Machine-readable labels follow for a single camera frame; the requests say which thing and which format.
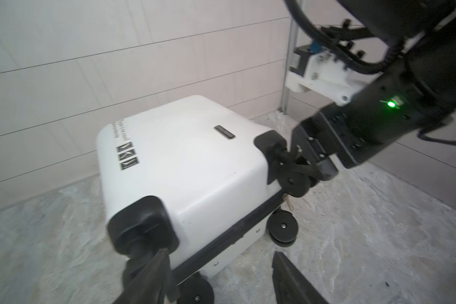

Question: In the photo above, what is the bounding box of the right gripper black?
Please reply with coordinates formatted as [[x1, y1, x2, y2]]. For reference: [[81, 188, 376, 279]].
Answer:
[[279, 60, 452, 181]]

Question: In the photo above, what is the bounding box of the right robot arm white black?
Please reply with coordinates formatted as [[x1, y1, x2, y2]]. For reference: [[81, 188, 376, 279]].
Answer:
[[278, 1, 456, 181]]

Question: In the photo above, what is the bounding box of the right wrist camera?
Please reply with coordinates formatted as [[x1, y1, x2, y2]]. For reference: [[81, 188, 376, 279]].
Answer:
[[285, 43, 379, 106]]

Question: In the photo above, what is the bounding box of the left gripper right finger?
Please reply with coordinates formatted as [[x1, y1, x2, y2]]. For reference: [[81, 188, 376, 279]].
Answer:
[[272, 252, 329, 304]]

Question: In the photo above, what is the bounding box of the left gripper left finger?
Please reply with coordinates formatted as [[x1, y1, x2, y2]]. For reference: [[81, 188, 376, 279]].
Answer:
[[113, 248, 180, 304]]

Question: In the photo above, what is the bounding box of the right black corrugated cable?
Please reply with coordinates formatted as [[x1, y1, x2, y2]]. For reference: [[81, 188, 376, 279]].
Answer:
[[282, 0, 407, 75]]

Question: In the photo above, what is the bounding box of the black and white suitcase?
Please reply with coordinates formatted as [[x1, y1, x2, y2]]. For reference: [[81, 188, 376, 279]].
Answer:
[[96, 95, 316, 303]]

